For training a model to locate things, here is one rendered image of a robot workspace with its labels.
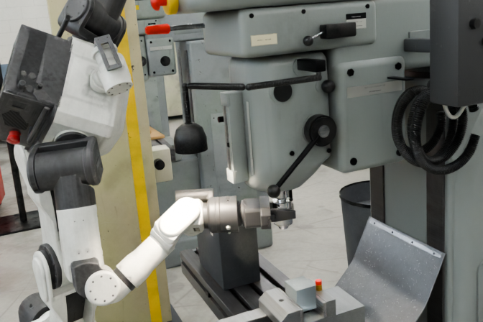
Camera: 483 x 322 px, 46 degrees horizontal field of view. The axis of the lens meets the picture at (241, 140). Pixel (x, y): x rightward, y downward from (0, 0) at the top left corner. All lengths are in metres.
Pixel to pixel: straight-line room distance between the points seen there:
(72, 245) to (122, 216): 1.78
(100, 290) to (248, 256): 0.53
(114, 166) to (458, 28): 2.22
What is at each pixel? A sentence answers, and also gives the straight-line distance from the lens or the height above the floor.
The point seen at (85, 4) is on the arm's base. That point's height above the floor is 1.77.
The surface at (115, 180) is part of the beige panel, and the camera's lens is 3.04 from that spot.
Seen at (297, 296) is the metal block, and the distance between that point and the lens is 1.38.
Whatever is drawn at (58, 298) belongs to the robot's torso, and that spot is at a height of 0.92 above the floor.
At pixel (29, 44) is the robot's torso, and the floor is 1.69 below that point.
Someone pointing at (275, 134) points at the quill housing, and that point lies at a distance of 1.23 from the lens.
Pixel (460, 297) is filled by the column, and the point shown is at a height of 0.98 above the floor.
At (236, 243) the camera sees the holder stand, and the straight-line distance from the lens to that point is 1.65.
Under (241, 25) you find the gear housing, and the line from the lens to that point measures 1.16.
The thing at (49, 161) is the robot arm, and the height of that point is 1.43.
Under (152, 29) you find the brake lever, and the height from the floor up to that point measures 1.70.
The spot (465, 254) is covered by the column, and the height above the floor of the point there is 1.10.
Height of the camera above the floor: 1.72
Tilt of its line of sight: 13 degrees down
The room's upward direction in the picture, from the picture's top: 5 degrees counter-clockwise
